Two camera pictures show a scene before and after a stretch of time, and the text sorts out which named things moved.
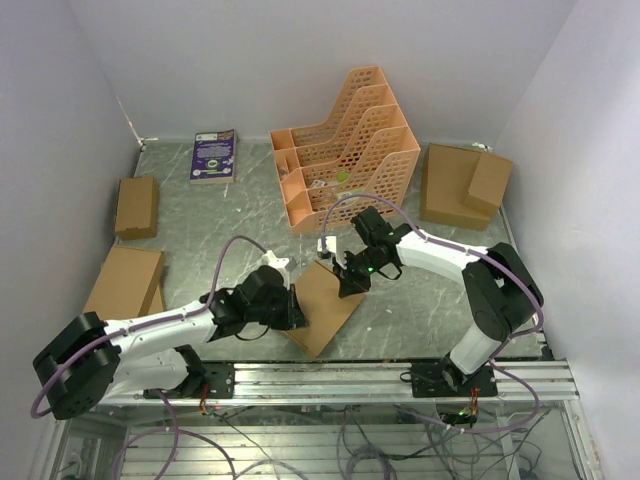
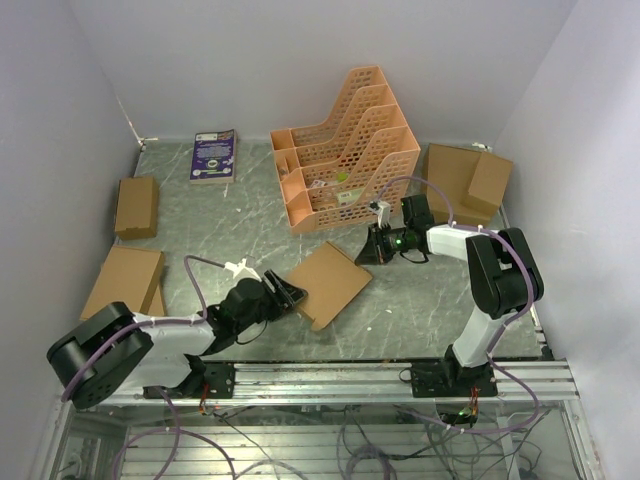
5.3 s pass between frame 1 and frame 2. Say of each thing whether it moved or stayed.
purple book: stayed
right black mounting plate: stayed
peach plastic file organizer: stayed
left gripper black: moved
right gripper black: moved
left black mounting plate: stayed
